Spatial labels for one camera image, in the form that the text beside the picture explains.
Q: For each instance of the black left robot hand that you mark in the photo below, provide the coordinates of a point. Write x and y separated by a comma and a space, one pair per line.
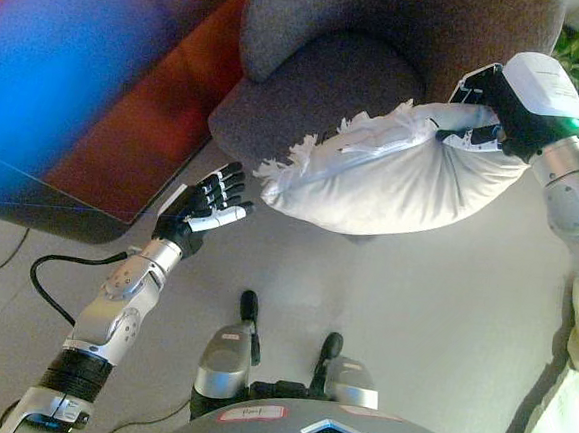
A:
200, 209

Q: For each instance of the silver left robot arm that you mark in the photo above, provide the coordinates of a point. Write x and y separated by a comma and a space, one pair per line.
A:
105, 322

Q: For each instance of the silver right robot leg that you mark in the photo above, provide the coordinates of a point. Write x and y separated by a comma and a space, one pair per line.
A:
345, 374

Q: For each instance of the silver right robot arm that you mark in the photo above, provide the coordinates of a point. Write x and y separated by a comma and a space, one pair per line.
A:
574, 194

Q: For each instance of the white fringed pillow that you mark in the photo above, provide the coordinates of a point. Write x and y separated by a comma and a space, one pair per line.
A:
393, 169

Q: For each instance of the grey upholstered armchair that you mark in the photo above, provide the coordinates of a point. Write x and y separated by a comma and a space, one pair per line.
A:
361, 67

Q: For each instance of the silver left robot leg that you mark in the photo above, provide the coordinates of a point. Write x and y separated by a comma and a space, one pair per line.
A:
230, 357

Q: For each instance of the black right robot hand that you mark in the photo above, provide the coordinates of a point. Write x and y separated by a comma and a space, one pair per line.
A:
524, 99

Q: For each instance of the silver robot leg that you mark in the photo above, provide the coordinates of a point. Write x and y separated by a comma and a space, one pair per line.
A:
230, 357
345, 374

